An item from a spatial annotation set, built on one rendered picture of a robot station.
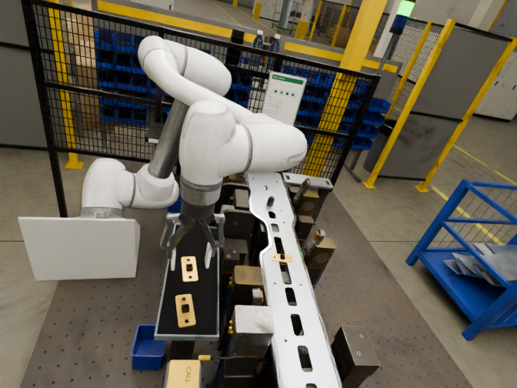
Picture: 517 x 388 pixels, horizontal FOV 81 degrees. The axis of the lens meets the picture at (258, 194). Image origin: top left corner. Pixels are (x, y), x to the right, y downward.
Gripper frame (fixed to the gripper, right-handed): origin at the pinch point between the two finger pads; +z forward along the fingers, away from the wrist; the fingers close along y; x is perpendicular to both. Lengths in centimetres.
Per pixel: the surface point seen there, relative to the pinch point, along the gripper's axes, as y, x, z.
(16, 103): 119, -242, 62
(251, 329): -14.6, 16.5, 9.1
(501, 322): -239, -14, 101
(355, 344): -47, 21, 17
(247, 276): -18.7, -2.5, 12.1
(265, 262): -30.5, -14.9, 20.1
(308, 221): -59, -39, 21
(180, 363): 3.8, 24.4, 4.1
